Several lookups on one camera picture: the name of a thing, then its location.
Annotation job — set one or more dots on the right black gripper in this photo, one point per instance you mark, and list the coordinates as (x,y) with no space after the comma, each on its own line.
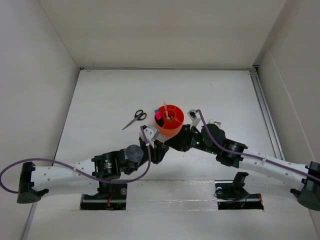
(180,141)

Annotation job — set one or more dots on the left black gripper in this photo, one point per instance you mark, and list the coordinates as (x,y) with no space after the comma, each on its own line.
(157,152)

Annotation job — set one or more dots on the pink translucent pen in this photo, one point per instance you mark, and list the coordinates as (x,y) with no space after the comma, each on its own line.
(165,110)

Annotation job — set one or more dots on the pink capped black highlighter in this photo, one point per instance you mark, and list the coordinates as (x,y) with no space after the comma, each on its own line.
(158,118)

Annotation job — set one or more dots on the black handled scissors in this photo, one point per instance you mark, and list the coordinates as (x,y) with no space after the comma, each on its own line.
(138,116)

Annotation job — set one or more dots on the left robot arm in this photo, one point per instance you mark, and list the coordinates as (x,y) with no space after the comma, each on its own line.
(93,176)

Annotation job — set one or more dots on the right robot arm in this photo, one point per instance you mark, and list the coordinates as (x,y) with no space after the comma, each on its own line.
(257,173)

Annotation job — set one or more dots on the orange round compartment organizer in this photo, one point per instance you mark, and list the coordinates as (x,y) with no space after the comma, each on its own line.
(171,127)

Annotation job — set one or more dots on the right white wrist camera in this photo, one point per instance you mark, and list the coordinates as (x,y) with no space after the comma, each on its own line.
(194,117)

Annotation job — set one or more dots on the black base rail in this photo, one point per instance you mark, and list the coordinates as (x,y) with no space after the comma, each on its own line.
(171,195)

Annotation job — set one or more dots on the aluminium side rail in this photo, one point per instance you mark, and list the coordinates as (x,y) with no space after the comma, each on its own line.
(266,114)

